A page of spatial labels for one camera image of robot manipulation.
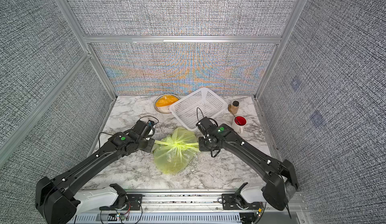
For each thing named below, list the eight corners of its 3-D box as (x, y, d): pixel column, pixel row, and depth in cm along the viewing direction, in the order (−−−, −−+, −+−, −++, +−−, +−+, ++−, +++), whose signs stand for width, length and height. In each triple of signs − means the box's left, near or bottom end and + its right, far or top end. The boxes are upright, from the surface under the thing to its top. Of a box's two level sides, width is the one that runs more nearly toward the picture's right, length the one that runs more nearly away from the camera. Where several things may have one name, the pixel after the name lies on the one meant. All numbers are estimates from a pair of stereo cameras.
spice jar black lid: (231, 115, 111) (234, 106, 103) (230, 109, 114) (232, 100, 106) (236, 115, 111) (239, 106, 103) (235, 109, 114) (238, 100, 106)
